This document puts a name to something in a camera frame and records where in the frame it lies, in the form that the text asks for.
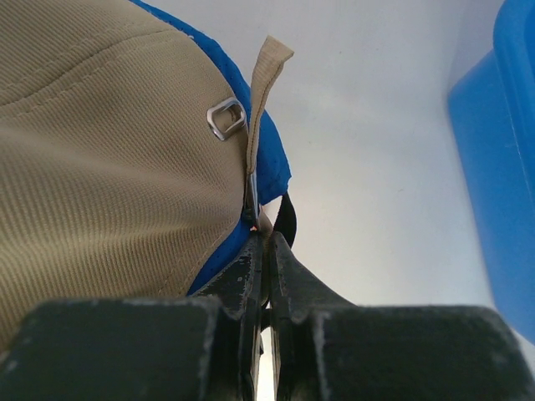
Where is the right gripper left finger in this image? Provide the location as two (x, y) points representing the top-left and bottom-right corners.
(1, 234), (263, 400)

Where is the blue baseball cap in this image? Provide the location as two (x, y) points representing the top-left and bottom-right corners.
(134, 1), (291, 295)

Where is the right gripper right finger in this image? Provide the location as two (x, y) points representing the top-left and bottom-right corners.
(269, 233), (534, 400)

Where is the black baseball cap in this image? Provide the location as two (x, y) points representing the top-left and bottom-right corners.
(273, 192), (298, 248)

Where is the blue plastic bin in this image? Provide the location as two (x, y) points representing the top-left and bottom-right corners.
(447, 1), (534, 342)

